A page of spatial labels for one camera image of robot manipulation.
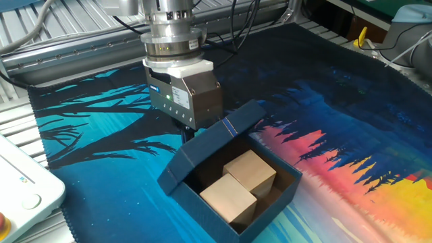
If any grey Schunk gripper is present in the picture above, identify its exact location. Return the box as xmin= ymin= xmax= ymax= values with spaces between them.
xmin=144 ymin=67 xmax=223 ymax=144

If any navy gift box base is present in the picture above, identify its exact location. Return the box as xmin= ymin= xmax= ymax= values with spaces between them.
xmin=170 ymin=133 xmax=303 ymax=243

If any white gripper adapter plate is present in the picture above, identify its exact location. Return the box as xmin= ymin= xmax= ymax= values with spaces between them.
xmin=142 ymin=59 xmax=214 ymax=80

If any wooden block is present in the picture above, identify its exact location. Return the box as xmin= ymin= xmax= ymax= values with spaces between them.
xmin=222 ymin=149 xmax=277 ymax=198
xmin=198 ymin=173 xmax=258 ymax=225

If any silver force torque sensor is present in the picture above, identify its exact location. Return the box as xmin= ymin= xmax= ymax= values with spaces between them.
xmin=140 ymin=0 xmax=207 ymax=63

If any sunset forest print tablecloth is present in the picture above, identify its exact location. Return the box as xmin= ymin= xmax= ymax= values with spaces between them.
xmin=26 ymin=22 xmax=432 ymax=243

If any white teach pendant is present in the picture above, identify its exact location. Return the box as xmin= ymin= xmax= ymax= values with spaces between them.
xmin=0 ymin=133 xmax=67 ymax=243

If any yellow plastic clip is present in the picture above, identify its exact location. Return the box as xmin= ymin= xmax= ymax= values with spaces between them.
xmin=353 ymin=26 xmax=369 ymax=49

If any aluminium linear rail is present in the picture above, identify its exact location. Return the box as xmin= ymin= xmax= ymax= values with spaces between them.
xmin=0 ymin=20 xmax=294 ymax=86

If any grey corrugated hose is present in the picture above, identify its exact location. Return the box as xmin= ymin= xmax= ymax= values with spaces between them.
xmin=0 ymin=0 xmax=57 ymax=55

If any white cable tie strip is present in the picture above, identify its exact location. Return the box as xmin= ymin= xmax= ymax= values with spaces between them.
xmin=384 ymin=30 xmax=432 ymax=68

